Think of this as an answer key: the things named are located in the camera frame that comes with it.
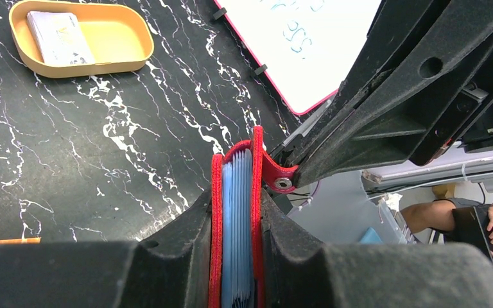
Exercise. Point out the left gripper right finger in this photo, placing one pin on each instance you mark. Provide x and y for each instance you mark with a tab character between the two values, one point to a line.
302	271

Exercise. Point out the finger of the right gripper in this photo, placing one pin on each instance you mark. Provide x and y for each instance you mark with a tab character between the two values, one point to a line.
423	77

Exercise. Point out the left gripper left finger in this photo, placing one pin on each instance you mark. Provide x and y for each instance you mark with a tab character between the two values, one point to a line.
167	269

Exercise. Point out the red card holder wallet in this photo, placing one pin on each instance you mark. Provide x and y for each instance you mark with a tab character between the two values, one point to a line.
236	275

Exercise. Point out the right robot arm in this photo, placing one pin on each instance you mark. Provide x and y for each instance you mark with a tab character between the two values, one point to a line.
489	123

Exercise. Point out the white card in tray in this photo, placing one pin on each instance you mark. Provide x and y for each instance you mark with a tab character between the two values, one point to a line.
59	38

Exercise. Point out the pink framed whiteboard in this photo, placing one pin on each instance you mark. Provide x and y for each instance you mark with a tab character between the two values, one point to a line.
305	48

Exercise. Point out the orange book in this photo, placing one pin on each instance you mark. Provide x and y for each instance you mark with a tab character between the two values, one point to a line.
34	240

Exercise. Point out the person in background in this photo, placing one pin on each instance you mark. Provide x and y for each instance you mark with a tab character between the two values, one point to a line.
437	215

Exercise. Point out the black laptop in background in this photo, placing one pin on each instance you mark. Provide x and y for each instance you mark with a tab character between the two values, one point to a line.
469	229

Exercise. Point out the orange oval tray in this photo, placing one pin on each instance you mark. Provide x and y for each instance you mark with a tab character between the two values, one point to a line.
117	36

